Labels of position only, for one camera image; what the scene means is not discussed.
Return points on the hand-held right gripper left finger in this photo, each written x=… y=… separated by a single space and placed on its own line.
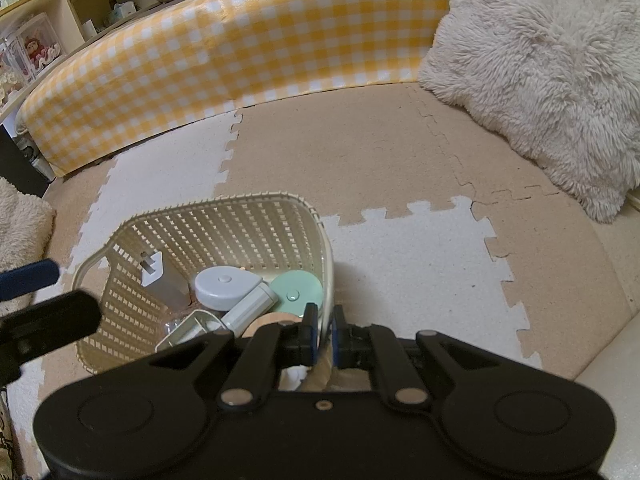
x=311 y=335

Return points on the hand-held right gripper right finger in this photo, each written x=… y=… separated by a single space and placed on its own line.
x=338 y=340

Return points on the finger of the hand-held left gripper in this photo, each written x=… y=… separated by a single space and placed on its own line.
x=55 y=320
x=27 y=280

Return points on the round wooden lid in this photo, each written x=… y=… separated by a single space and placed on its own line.
x=272 y=321

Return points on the teal round disc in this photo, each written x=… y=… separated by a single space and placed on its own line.
x=295 y=292

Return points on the white folding handheld device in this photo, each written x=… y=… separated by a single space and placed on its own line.
x=220 y=285

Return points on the white charger plug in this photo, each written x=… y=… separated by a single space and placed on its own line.
x=160 y=285

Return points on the cream plastic basket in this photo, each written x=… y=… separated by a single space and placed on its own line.
x=225 y=230

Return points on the fluffy white pillow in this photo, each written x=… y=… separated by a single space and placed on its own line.
x=22 y=230
x=540 y=70

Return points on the white foam mat tile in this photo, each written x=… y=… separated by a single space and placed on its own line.
x=425 y=270
x=160 y=185

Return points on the clear doll display case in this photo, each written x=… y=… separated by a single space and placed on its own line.
x=42 y=50
x=10 y=72

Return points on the small tissue box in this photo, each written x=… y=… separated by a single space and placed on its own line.
x=120 y=12

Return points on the yellow checked mattress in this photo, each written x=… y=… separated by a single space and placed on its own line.
x=225 y=45

